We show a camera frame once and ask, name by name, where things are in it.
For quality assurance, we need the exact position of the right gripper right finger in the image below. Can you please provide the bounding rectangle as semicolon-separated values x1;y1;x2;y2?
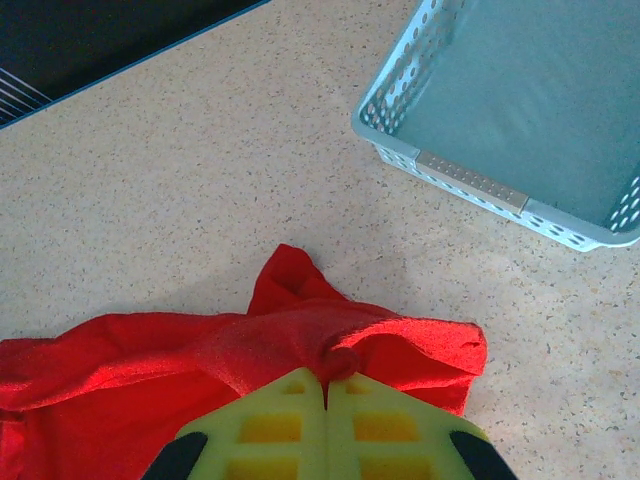
325;372;519;480

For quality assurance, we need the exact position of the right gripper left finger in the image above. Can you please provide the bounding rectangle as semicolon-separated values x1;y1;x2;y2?
139;367;330;480

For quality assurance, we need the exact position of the red t-shirt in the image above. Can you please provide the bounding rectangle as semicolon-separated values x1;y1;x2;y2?
0;243;489;480

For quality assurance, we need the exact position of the light blue perforated plastic basket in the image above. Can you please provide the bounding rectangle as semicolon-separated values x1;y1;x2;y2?
349;0;640;253

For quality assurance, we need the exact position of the blue table border trim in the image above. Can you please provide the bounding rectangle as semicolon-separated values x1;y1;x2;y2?
0;0;274;132

